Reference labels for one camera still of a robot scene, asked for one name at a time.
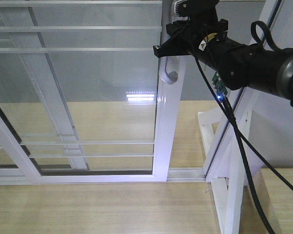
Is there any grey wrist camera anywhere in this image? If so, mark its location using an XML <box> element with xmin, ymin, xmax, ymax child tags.
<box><xmin>172</xmin><ymin>0</ymin><xmax>194</xmax><ymax>17</ymax></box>

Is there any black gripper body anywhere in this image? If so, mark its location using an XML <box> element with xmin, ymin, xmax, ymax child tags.
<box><xmin>166</xmin><ymin>0</ymin><xmax>229</xmax><ymax>63</ymax></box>

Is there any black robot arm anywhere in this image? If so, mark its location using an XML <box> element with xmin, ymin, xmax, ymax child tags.
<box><xmin>153</xmin><ymin>0</ymin><xmax>293</xmax><ymax>106</ymax></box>

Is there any aluminium floor track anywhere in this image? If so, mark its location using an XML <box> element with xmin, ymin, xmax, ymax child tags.
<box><xmin>167</xmin><ymin>167</ymin><xmax>205</xmax><ymax>182</ymax></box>

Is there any white door frame post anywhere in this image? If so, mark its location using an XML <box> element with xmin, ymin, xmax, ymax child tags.
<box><xmin>202</xmin><ymin>0</ymin><xmax>283</xmax><ymax>182</ymax></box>

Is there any black braided cable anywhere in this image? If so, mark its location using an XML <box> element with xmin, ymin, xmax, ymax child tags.
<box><xmin>192</xmin><ymin>20</ymin><xmax>293</xmax><ymax>234</ymax></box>

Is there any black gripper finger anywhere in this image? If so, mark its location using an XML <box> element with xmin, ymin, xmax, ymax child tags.
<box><xmin>153</xmin><ymin>37</ymin><xmax>193</xmax><ymax>58</ymax></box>

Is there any white triangular support bracket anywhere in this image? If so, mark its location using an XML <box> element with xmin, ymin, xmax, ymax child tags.
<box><xmin>197</xmin><ymin>107</ymin><xmax>245</xmax><ymax>234</ymax></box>

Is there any grey metal door handle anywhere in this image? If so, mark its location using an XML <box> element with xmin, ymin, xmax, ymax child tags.
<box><xmin>160</xmin><ymin>0</ymin><xmax>179</xmax><ymax>84</ymax></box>

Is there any white framed sliding glass door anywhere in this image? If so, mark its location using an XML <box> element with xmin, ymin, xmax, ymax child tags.
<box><xmin>0</xmin><ymin>0</ymin><xmax>183</xmax><ymax>185</ymax></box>

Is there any light wooden base board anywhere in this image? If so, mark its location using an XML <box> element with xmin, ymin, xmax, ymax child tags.
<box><xmin>0</xmin><ymin>101</ymin><xmax>219</xmax><ymax>234</ymax></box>

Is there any fixed white framed glass panel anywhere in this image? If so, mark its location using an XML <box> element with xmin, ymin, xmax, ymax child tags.
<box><xmin>0</xmin><ymin>0</ymin><xmax>91</xmax><ymax>171</ymax></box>

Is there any white wall panel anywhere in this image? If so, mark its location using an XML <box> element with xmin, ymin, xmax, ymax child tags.
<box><xmin>242</xmin><ymin>0</ymin><xmax>293</xmax><ymax>168</ymax></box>

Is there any green circuit board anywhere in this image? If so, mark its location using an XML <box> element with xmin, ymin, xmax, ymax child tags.
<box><xmin>212</xmin><ymin>72</ymin><xmax>228</xmax><ymax>100</ymax></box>

